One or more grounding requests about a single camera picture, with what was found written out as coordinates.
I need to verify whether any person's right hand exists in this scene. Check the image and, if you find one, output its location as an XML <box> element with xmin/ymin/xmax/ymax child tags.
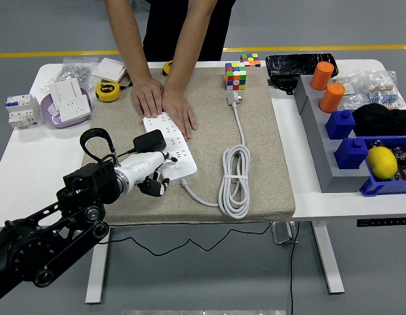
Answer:
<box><xmin>130</xmin><ymin>77</ymin><xmax>165</xmax><ymax>119</ymax></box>

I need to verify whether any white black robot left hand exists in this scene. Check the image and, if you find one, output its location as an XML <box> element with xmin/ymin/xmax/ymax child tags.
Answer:
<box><xmin>121</xmin><ymin>150</ymin><xmax>178</xmax><ymax>198</ymax></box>

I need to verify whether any person's left hand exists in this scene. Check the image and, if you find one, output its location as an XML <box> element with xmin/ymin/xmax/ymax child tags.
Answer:
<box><xmin>161</xmin><ymin>85</ymin><xmax>199</xmax><ymax>140</ymax></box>

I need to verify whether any black plug adapter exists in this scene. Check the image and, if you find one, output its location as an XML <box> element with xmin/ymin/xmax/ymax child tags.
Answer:
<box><xmin>132</xmin><ymin>129</ymin><xmax>167</xmax><ymax>154</ymax></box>

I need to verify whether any white power strip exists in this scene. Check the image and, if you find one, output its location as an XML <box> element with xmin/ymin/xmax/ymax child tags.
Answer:
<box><xmin>142</xmin><ymin>111</ymin><xmax>199</xmax><ymax>186</ymax></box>

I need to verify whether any dark circuit board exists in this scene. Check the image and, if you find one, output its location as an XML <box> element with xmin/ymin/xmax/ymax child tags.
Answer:
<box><xmin>369</xmin><ymin>139</ymin><xmax>406</xmax><ymax>183</ymax></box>

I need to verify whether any grey-brown mat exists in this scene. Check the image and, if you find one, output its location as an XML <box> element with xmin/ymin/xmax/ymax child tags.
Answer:
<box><xmin>71</xmin><ymin>67</ymin><xmax>296</xmax><ymax>227</ymax></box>

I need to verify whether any yellow black tape measure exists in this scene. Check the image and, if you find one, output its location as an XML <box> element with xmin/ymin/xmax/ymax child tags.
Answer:
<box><xmin>94</xmin><ymin>81</ymin><xmax>133</xmax><ymax>104</ymax></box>

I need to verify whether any large colourful puzzle cube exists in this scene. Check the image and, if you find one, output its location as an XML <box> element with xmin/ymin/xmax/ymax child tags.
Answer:
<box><xmin>224</xmin><ymin>62</ymin><xmax>248</xmax><ymax>92</ymax></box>

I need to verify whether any person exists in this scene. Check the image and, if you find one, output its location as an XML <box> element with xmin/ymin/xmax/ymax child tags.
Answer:
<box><xmin>142</xmin><ymin>0</ymin><xmax>237</xmax><ymax>62</ymax></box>

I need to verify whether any clear bag of screws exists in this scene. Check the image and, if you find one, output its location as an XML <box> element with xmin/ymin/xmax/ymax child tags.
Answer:
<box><xmin>41</xmin><ymin>56</ymin><xmax>100</xmax><ymax>93</ymax></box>

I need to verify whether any small colourful puzzle cube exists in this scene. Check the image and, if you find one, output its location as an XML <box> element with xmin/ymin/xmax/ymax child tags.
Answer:
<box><xmin>239</xmin><ymin>53</ymin><xmax>262</xmax><ymax>68</ymax></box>

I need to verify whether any purple plate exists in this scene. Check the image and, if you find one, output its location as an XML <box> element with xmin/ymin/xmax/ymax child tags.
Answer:
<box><xmin>40</xmin><ymin>87</ymin><xmax>92</xmax><ymax>129</ymax></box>

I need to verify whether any white table leg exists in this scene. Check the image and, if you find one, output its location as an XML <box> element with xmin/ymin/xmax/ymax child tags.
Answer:
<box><xmin>84</xmin><ymin>226</ymin><xmax>111</xmax><ymax>305</ymax></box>
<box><xmin>311</xmin><ymin>220</ymin><xmax>346</xmax><ymax>295</ymax></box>

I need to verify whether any black plastic tray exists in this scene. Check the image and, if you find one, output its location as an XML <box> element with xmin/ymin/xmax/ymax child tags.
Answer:
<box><xmin>264</xmin><ymin>52</ymin><xmax>340</xmax><ymax>79</ymax></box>

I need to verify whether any white circuit breaker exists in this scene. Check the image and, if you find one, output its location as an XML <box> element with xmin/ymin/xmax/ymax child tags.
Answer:
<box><xmin>5</xmin><ymin>93</ymin><xmax>41</xmax><ymax>131</ymax></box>

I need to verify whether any orange cylinder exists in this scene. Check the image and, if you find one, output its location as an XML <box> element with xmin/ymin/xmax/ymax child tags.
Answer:
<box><xmin>319</xmin><ymin>82</ymin><xmax>346</xmax><ymax>114</ymax></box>
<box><xmin>310</xmin><ymin>61</ymin><xmax>335</xmax><ymax>91</ymax></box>

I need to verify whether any grey stepped block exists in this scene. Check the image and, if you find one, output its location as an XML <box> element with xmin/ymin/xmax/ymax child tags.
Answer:
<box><xmin>293</xmin><ymin>74</ymin><xmax>371</xmax><ymax>194</ymax></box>

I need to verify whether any blue block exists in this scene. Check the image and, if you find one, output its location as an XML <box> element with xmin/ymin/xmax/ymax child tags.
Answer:
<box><xmin>325</xmin><ymin>110</ymin><xmax>357</xmax><ymax>140</ymax></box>
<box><xmin>333</xmin><ymin>137</ymin><xmax>369</xmax><ymax>171</ymax></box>

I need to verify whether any clear bag of small parts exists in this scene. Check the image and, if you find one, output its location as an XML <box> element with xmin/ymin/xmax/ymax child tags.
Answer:
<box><xmin>334</xmin><ymin>75</ymin><xmax>371</xmax><ymax>112</ymax></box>

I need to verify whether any black cloth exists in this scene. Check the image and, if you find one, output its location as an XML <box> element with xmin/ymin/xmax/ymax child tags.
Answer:
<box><xmin>352</xmin><ymin>103</ymin><xmax>406</xmax><ymax>137</ymax></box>

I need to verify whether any clear bag of resistors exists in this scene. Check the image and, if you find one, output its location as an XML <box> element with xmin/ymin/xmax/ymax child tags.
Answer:
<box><xmin>366</xmin><ymin>70</ymin><xmax>406</xmax><ymax>111</ymax></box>

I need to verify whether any yellow lemon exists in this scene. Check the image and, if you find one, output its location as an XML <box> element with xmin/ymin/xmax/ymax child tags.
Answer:
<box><xmin>366</xmin><ymin>146</ymin><xmax>399</xmax><ymax>180</ymax></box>

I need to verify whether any blue plastic bin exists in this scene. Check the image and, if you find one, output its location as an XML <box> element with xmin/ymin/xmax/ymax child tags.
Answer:
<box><xmin>359</xmin><ymin>135</ymin><xmax>406</xmax><ymax>198</ymax></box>

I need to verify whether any black table control panel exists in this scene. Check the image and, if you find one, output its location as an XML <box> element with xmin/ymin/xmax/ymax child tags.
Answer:
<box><xmin>355</xmin><ymin>217</ymin><xmax>406</xmax><ymax>228</ymax></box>

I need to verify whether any white wall switch plate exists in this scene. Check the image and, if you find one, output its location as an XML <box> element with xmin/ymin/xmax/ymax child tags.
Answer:
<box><xmin>91</xmin><ymin>57</ymin><xmax>127</xmax><ymax>83</ymax></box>

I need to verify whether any white power strip cable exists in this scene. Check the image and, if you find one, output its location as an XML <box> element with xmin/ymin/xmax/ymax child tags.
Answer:
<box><xmin>179</xmin><ymin>91</ymin><xmax>252</xmax><ymax>220</ymax></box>

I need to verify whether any white wall socket panel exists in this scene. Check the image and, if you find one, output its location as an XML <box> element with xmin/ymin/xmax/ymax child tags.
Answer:
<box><xmin>56</xmin><ymin>94</ymin><xmax>92</xmax><ymax>123</ymax></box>

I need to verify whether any white switch panel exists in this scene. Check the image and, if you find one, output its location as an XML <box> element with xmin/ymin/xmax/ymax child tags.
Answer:
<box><xmin>54</xmin><ymin>77</ymin><xmax>84</xmax><ymax>104</ymax></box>

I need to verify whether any thin black plug cord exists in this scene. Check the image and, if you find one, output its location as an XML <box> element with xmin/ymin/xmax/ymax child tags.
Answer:
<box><xmin>102</xmin><ymin>147</ymin><xmax>275</xmax><ymax>257</ymax></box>

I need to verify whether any metal bracket under table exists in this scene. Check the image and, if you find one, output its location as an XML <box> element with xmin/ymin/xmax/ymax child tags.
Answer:
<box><xmin>271</xmin><ymin>221</ymin><xmax>299</xmax><ymax>245</ymax></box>

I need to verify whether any black table power cable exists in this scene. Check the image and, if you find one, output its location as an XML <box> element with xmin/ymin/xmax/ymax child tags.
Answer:
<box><xmin>289</xmin><ymin>222</ymin><xmax>300</xmax><ymax>315</ymax></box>

